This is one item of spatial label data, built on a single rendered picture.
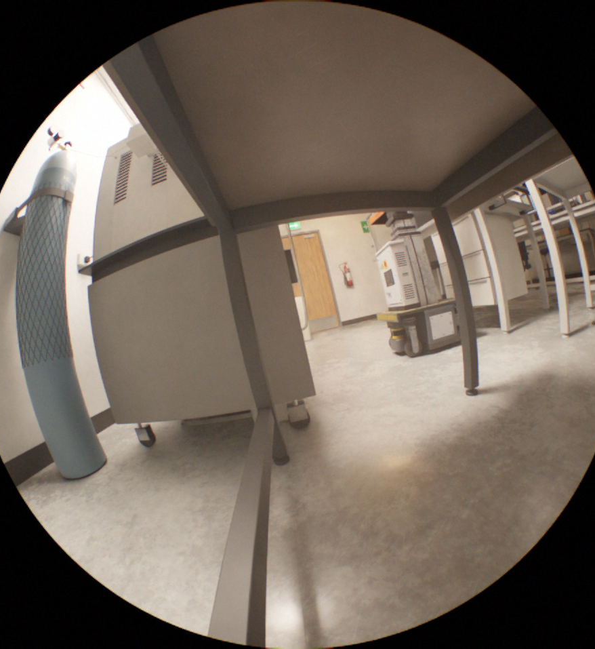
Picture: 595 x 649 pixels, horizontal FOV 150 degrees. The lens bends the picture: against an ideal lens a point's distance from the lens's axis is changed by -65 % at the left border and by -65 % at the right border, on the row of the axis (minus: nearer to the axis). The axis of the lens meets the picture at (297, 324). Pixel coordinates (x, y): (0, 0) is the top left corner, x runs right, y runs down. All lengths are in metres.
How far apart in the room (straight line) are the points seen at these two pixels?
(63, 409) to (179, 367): 0.48
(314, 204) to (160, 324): 0.58
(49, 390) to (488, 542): 1.12
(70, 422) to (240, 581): 0.81
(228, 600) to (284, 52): 0.53
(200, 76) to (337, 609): 0.68
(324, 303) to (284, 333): 4.13
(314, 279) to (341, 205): 4.22
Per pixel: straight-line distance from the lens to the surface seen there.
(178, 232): 0.78
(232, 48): 0.33
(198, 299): 0.71
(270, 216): 0.59
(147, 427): 1.03
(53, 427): 0.95
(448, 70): 0.44
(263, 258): 0.69
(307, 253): 4.93
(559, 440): 0.65
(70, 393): 0.94
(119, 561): 0.59
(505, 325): 1.63
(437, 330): 1.40
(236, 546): 0.25
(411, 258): 1.52
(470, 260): 1.75
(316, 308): 4.74
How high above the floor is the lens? 0.37
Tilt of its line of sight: 2 degrees down
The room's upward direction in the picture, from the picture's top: 13 degrees counter-clockwise
